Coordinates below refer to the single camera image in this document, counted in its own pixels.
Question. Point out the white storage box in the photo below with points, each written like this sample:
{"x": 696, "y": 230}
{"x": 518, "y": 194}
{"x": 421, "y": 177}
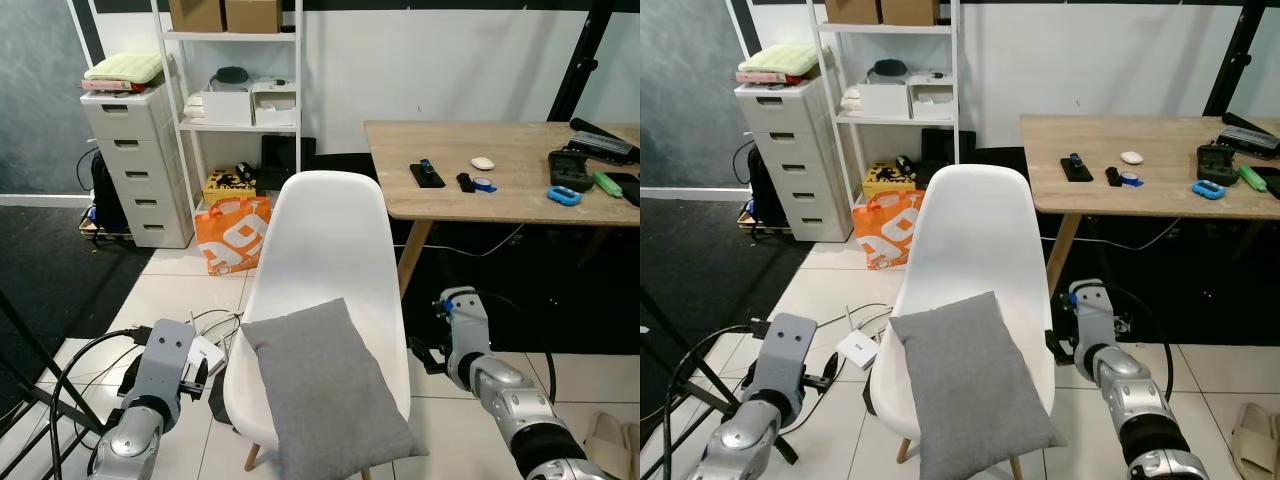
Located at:
{"x": 274, "y": 105}
{"x": 931, "y": 98}
{"x": 885, "y": 101}
{"x": 227, "y": 108}

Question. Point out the black open case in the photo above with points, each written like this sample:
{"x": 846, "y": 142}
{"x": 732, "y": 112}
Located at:
{"x": 1217, "y": 163}
{"x": 570, "y": 168}

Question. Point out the white plastic drawer cabinet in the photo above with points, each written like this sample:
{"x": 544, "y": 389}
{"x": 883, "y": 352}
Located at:
{"x": 795, "y": 165}
{"x": 140, "y": 170}

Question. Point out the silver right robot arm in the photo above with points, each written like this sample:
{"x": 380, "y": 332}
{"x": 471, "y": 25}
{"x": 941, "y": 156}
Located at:
{"x": 520, "y": 400}
{"x": 1140, "y": 400}

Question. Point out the white computer mouse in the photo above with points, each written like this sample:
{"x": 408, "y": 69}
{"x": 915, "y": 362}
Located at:
{"x": 1132, "y": 157}
{"x": 483, "y": 163}

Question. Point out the flat pink box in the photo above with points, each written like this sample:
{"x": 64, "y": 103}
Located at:
{"x": 105, "y": 86}
{"x": 762, "y": 78}

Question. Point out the black flat box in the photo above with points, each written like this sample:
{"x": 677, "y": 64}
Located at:
{"x": 282, "y": 158}
{"x": 940, "y": 146}

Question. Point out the small black gadget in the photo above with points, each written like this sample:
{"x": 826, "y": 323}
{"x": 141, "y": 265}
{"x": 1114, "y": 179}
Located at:
{"x": 465, "y": 182}
{"x": 1112, "y": 176}

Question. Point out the white metal shelf rack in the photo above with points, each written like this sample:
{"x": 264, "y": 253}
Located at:
{"x": 230, "y": 37}
{"x": 880, "y": 29}

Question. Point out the long black device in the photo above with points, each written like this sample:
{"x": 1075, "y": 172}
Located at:
{"x": 605, "y": 143}
{"x": 1255, "y": 137}

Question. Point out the blue plastic case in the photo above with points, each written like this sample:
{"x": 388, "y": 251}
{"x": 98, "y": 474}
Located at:
{"x": 563, "y": 196}
{"x": 1208, "y": 189}

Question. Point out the black phone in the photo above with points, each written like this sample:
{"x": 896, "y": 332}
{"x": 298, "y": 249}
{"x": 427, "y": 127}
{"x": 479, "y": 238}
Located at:
{"x": 1080, "y": 173}
{"x": 432, "y": 180}

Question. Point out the black backpack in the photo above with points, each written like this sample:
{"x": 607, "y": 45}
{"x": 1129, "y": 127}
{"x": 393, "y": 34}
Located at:
{"x": 108, "y": 195}
{"x": 765, "y": 190}

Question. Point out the black tripod leg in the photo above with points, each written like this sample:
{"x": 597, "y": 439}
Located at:
{"x": 760, "y": 436}
{"x": 40, "y": 346}

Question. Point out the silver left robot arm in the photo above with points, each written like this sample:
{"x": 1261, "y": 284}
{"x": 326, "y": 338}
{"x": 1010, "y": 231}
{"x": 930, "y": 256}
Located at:
{"x": 130, "y": 445}
{"x": 745, "y": 440}

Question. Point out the grey fabric pillow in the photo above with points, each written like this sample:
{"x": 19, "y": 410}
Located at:
{"x": 330, "y": 390}
{"x": 975, "y": 390}

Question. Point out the blue round tape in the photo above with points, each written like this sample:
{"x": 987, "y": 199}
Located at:
{"x": 1132, "y": 179}
{"x": 486, "y": 186}

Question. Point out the dark round device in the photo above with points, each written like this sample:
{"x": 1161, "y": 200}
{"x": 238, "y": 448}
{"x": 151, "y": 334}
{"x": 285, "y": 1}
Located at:
{"x": 888, "y": 71}
{"x": 230, "y": 78}

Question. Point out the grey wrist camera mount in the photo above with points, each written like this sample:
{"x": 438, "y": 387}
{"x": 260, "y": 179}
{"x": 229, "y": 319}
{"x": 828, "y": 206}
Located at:
{"x": 465, "y": 320}
{"x": 165, "y": 360}
{"x": 1092, "y": 315}
{"x": 788, "y": 355}

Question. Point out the brown cardboard box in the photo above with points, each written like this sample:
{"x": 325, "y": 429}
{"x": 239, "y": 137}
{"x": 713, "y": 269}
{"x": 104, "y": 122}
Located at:
{"x": 253, "y": 14}
{"x": 909, "y": 10}
{"x": 852, "y": 10}
{"x": 196, "y": 14}

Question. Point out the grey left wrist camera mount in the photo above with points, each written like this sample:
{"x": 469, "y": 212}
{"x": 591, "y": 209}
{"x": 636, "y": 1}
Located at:
{"x": 788, "y": 355}
{"x": 165, "y": 360}

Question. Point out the light wooden table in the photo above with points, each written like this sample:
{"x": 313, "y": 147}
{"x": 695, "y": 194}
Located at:
{"x": 520, "y": 203}
{"x": 1160, "y": 198}

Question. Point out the green marker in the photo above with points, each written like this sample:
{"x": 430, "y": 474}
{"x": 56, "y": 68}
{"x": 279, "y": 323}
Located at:
{"x": 1253, "y": 178}
{"x": 607, "y": 184}

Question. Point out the yellow printed box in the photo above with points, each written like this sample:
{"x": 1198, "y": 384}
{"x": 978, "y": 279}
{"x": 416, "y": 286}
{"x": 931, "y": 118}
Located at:
{"x": 228, "y": 190}
{"x": 886, "y": 182}

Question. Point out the beige slipper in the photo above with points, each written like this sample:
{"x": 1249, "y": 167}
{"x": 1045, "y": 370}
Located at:
{"x": 1255, "y": 440}
{"x": 610, "y": 445}

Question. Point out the white plastic chair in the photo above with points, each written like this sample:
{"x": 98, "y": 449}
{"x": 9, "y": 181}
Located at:
{"x": 975, "y": 235}
{"x": 330, "y": 240}

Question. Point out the white router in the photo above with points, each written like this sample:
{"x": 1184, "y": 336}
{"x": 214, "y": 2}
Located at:
{"x": 208, "y": 355}
{"x": 858, "y": 349}

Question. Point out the black flat gadget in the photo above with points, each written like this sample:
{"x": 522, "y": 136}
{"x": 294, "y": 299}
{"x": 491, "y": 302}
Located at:
{"x": 628, "y": 190}
{"x": 1272, "y": 185}

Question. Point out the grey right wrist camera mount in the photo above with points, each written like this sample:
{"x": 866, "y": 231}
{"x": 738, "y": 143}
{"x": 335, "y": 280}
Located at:
{"x": 465, "y": 320}
{"x": 1092, "y": 315}

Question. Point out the orange shopping bag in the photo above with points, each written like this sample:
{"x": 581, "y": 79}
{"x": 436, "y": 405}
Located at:
{"x": 885, "y": 232}
{"x": 232, "y": 235}

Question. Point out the green folded towel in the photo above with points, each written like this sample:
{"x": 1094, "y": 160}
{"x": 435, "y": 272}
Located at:
{"x": 782, "y": 59}
{"x": 125, "y": 67}

